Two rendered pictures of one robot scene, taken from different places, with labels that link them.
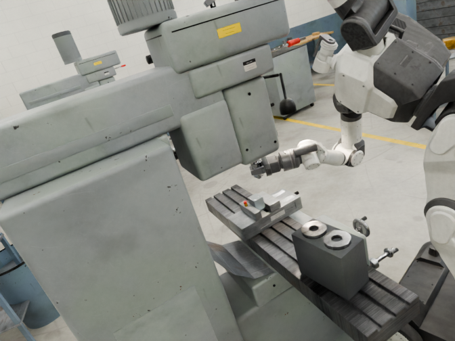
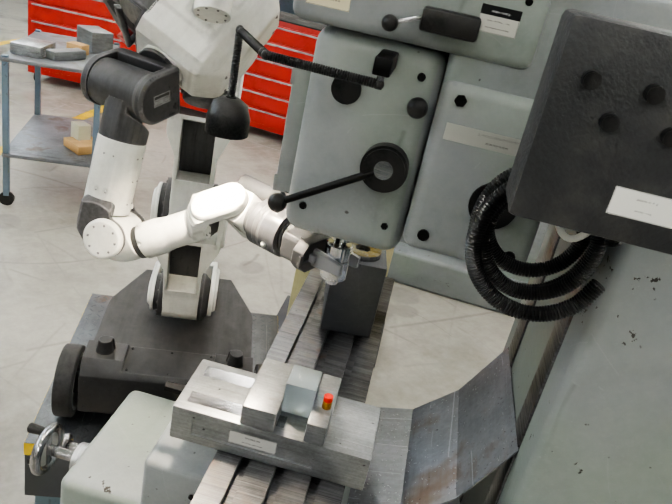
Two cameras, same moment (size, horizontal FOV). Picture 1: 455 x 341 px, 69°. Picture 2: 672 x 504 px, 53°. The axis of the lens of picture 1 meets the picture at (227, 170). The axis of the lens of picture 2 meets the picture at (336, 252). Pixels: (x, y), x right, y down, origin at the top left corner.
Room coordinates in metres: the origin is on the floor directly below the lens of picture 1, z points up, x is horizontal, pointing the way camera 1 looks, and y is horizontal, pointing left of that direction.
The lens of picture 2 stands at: (2.29, 0.34, 1.75)
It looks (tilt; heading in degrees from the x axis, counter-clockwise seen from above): 25 degrees down; 206
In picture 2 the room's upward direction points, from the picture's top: 12 degrees clockwise
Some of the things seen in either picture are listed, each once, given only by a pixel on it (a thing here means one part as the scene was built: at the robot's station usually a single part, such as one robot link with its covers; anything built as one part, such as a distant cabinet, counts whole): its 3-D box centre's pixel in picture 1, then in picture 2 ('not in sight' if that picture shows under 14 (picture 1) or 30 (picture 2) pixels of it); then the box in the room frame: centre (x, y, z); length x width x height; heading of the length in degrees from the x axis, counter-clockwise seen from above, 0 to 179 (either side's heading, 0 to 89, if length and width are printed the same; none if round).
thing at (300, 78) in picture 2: not in sight; (296, 129); (1.36, -0.23, 1.45); 0.04 x 0.04 x 0.21; 21
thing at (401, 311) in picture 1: (279, 239); (303, 411); (1.29, -0.14, 0.87); 1.24 x 0.23 x 0.08; 21
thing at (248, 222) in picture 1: (264, 209); (280, 412); (1.43, -0.12, 0.96); 0.35 x 0.15 x 0.11; 111
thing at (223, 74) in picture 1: (220, 70); (423, 1); (1.31, -0.09, 1.68); 0.34 x 0.24 x 0.10; 111
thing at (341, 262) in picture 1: (329, 255); (354, 275); (0.93, -0.26, 1.01); 0.22 x 0.12 x 0.20; 29
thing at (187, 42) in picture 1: (217, 32); not in sight; (1.32, -0.11, 1.81); 0.47 x 0.26 x 0.16; 111
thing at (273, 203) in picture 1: (267, 201); (269, 393); (1.44, -0.14, 1.00); 0.15 x 0.06 x 0.04; 21
